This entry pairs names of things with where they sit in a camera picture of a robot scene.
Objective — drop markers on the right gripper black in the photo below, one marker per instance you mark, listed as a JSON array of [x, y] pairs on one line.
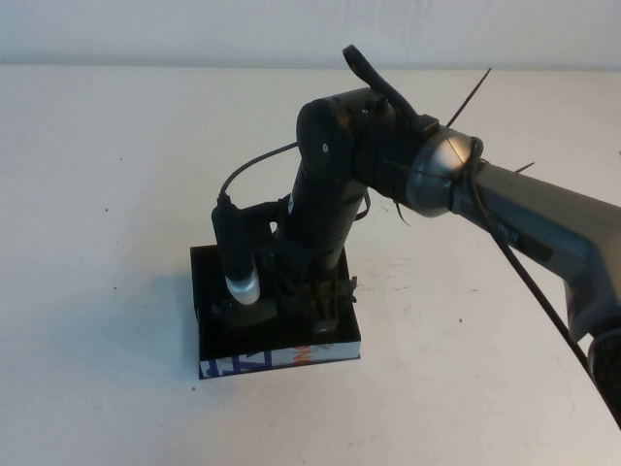
[[315, 233]]

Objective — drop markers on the black frame sunglasses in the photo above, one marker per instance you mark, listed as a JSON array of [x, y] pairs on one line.
[[247, 315]]

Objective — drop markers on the black glasses case printed side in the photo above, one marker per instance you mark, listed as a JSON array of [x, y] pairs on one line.
[[271, 361]]

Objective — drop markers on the black zip tie loop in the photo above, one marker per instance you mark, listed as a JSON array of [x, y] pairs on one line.
[[369, 206]]

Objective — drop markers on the hanging black zip tie tail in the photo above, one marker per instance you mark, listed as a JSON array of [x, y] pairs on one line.
[[401, 212]]

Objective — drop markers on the short black zip tie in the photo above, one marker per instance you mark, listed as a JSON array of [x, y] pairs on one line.
[[524, 168]]

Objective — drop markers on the long black zip tie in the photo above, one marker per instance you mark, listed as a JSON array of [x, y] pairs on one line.
[[469, 98]]

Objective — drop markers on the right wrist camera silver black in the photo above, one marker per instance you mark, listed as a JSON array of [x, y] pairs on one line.
[[233, 252]]

